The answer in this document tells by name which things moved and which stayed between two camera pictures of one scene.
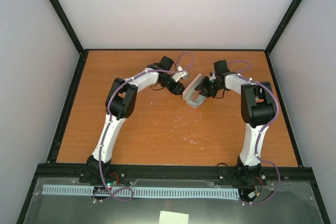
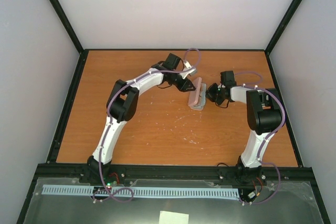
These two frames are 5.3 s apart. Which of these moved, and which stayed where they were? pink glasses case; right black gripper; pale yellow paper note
Moved: right black gripper; pink glasses case
Stayed: pale yellow paper note
